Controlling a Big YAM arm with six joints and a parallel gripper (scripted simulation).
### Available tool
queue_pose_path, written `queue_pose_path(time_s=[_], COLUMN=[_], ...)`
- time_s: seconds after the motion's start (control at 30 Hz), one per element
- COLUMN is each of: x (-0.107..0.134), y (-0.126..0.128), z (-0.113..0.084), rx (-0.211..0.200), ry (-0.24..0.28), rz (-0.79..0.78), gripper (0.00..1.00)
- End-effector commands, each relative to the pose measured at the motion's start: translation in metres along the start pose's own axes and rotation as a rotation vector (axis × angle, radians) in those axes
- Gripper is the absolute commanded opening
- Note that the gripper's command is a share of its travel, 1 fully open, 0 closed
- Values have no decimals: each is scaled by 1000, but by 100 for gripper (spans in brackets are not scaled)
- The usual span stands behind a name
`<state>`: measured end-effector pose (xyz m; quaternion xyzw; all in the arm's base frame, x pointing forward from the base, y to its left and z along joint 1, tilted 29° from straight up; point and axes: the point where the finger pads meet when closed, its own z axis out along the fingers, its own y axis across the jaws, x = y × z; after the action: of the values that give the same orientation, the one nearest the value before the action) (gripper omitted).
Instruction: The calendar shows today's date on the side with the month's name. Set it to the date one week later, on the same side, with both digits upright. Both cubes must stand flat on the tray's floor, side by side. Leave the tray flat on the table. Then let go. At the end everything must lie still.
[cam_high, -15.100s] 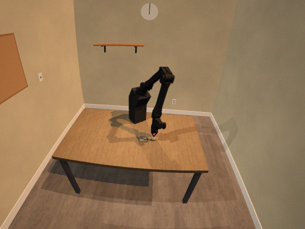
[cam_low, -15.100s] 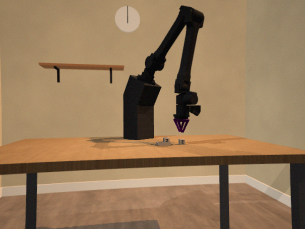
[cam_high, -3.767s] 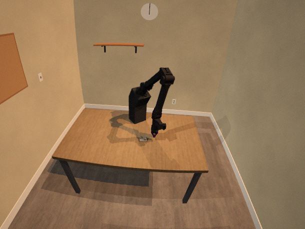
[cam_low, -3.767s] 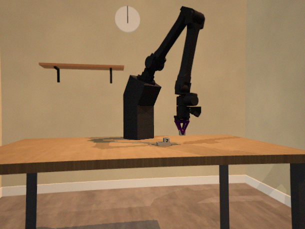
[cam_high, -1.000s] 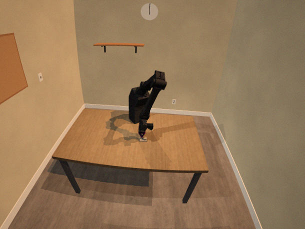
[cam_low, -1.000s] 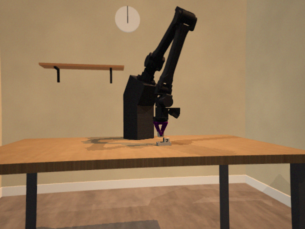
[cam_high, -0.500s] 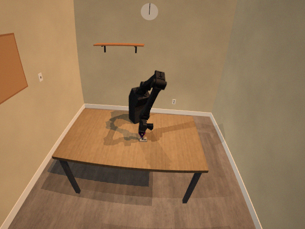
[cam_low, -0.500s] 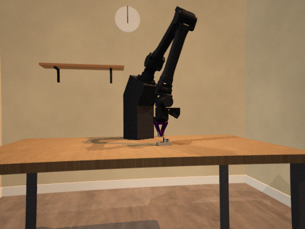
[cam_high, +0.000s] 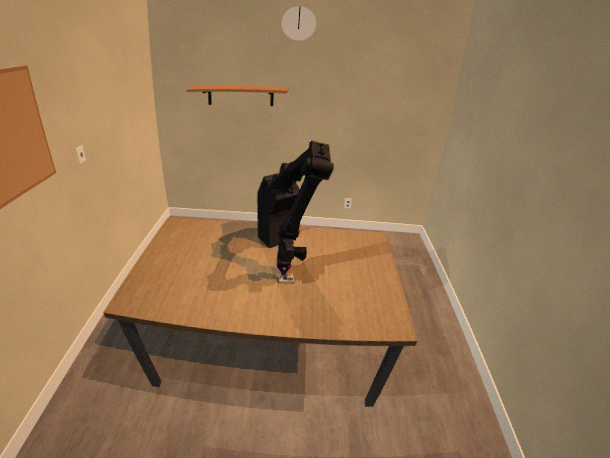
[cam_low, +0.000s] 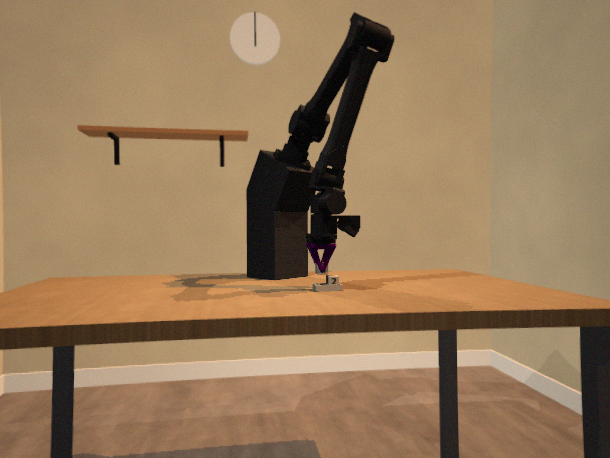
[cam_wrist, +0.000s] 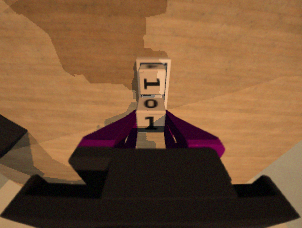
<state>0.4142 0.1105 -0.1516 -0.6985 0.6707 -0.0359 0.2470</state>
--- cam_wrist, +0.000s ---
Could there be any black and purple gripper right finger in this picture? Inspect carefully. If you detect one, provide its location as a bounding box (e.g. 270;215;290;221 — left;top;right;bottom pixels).
164;110;225;158

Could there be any tan digit cube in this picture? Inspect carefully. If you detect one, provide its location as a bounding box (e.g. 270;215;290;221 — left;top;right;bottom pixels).
136;98;166;132
138;64;166;95

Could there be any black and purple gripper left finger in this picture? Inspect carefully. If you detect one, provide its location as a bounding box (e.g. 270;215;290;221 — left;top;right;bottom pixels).
76;109;138;148

